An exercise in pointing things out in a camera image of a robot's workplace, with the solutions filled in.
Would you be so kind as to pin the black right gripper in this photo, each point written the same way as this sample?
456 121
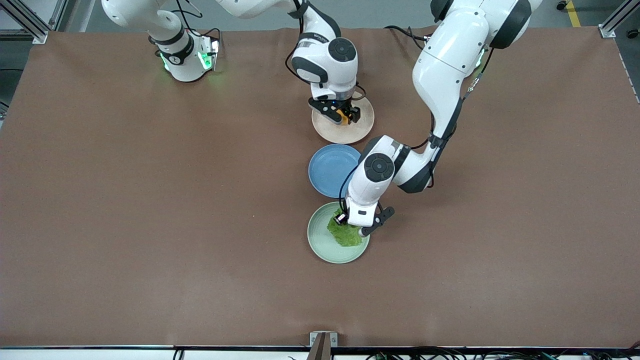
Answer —
348 108

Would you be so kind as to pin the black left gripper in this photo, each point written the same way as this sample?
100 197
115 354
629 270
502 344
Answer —
341 218

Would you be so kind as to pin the yellow lemon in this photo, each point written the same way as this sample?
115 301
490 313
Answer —
343 117

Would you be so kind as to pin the green lettuce leaf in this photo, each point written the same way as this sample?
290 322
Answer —
345 237

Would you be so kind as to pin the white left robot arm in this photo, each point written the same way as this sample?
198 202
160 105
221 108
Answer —
450 55

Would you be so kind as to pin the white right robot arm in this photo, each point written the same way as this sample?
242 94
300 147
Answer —
325 55

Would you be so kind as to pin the beige round plate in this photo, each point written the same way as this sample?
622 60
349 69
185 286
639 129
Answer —
345 134

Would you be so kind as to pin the pale green round plate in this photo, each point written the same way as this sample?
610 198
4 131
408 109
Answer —
322 245

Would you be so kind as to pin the blue round plate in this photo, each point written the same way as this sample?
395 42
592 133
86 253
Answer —
327 170

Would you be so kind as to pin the brown table cover sheet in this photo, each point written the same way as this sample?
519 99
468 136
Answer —
150 275

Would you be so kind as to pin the black caster wheel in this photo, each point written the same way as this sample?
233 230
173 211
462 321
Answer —
633 34
562 5

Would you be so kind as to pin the yellow floor tape strip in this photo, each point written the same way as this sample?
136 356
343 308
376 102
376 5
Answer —
574 15

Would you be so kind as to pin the small metal bracket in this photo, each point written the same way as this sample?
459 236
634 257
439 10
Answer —
314 339

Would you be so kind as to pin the aluminium frame profile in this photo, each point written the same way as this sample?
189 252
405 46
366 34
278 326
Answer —
607 31
35 32

